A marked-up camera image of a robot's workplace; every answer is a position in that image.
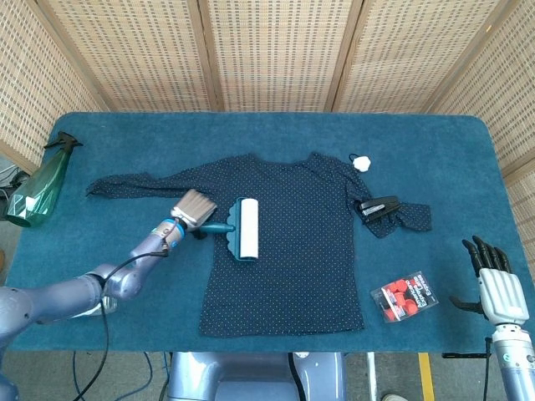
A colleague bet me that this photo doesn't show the blue floor cable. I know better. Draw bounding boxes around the blue floor cable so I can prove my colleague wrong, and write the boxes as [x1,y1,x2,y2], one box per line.
[72,351,173,401]

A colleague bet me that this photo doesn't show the clear plastic water bottle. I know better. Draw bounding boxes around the clear plastic water bottle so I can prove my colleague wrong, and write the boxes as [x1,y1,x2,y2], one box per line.
[70,295,120,319]

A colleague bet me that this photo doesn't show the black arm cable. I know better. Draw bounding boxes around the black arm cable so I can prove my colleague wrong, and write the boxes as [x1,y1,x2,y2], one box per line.
[74,225,179,401]

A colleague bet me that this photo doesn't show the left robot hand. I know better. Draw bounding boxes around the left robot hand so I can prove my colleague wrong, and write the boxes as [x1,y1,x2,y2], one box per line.
[170,188,218,241]

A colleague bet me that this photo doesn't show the green spray bottle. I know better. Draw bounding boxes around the green spray bottle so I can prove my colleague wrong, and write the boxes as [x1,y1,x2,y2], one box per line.
[3,131,84,228]

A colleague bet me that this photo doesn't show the grey robot body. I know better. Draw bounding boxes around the grey robot body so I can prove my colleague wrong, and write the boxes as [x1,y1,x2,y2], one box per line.
[166,351,347,401]

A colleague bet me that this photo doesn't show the bag of red caps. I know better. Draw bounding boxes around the bag of red caps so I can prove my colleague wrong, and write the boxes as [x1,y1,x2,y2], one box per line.
[369,271,439,323]

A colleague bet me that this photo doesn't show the woven folding screen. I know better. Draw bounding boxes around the woven folding screen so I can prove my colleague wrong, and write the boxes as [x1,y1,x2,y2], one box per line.
[0,0,535,260]

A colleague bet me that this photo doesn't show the teal table cloth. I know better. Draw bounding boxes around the teal table cloth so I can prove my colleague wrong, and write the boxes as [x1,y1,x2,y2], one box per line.
[0,111,535,355]

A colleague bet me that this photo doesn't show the black stapler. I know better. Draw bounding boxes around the black stapler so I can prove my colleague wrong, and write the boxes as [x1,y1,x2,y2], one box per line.
[359,195,401,222]

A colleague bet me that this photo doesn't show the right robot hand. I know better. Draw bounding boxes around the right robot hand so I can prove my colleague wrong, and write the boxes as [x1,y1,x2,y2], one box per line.
[449,235,530,327]

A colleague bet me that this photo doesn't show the teal lint roller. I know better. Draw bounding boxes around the teal lint roller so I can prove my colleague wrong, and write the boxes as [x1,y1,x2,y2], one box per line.
[198,196,260,263]

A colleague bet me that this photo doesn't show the navy polka dot shirt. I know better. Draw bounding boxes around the navy polka dot shirt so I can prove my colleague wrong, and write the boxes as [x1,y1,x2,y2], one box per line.
[85,152,432,338]

